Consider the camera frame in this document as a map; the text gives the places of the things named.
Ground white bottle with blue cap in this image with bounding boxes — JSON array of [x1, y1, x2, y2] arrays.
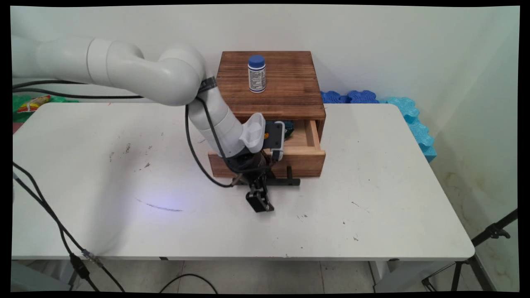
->
[[248, 55, 266, 94]]

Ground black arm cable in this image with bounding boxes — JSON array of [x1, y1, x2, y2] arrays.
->
[[12, 80, 249, 188]]

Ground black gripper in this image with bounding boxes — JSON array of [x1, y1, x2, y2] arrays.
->
[[226, 148, 275, 214]]

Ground brown wooden drawer cabinet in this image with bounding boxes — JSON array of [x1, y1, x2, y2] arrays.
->
[[215, 51, 327, 154]]

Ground red yellow snack packet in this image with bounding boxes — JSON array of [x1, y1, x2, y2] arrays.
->
[[17, 95, 52, 113]]

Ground green plastic bag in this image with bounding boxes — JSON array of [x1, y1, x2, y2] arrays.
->
[[12, 95, 79, 123]]

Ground black tripod stand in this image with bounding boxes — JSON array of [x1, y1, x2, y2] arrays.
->
[[422, 209, 519, 292]]

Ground black floor cable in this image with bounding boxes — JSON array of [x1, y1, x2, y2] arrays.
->
[[159, 274, 219, 294]]

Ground wooden drawer with black handle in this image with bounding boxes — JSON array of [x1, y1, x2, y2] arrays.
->
[[208, 119, 326, 186]]

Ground light blue foam mat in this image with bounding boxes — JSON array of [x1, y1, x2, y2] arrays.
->
[[379, 97, 438, 163]]

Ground grey table leg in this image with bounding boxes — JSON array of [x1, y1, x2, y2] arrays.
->
[[58, 260, 85, 291], [368, 260, 399, 293]]

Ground black hanging cable with connector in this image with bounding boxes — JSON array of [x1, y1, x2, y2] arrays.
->
[[12, 161, 126, 293]]

